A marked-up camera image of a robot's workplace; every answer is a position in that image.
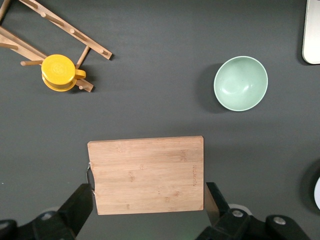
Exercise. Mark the beige tray with bear print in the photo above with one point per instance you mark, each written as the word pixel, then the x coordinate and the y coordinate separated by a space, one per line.
pixel 312 30

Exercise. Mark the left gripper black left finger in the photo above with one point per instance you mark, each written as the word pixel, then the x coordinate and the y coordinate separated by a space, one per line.
pixel 75 212

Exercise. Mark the yellow mug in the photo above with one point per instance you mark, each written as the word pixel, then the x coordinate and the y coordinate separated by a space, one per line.
pixel 57 71

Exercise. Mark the wooden cutting board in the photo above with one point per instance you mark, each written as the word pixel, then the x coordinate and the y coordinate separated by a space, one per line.
pixel 147 175

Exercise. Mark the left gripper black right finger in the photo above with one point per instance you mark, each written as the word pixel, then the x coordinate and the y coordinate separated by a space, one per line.
pixel 225 220

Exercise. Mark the wooden peg drying rack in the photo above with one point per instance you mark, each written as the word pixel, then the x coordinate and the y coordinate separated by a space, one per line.
pixel 82 36

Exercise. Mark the white round plate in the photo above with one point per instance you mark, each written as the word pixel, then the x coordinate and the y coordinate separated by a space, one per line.
pixel 318 192

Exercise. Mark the light green bowl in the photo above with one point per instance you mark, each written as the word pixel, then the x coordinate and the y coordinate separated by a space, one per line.
pixel 241 83

